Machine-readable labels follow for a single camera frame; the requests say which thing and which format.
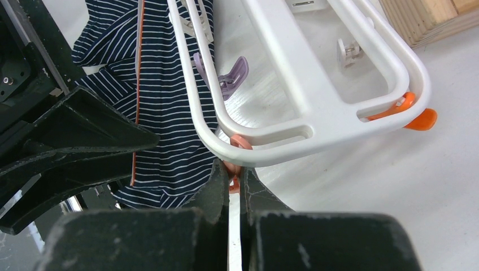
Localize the white plastic clip hanger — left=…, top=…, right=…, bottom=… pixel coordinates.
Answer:
left=168, top=1, right=432, bottom=167

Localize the orange clip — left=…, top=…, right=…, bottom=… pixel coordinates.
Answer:
left=224, top=134, right=254, bottom=194
left=365, top=91, right=438, bottom=132

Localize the wooden hanger rack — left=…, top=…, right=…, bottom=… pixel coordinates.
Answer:
left=380, top=0, right=478, bottom=49

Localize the purple clip upper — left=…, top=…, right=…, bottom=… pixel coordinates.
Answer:
left=192, top=53, right=249, bottom=101

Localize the navy striped boxer underwear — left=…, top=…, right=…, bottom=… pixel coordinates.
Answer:
left=72, top=1, right=215, bottom=209

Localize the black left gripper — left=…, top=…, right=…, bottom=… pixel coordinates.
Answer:
left=1, top=1, right=160, bottom=176

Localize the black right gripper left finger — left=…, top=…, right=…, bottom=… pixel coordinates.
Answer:
left=34, top=160, right=229, bottom=270

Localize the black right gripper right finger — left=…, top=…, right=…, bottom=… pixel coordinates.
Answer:
left=239, top=167, right=421, bottom=270

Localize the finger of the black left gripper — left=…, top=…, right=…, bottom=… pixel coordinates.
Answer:
left=1, top=154, right=133, bottom=235

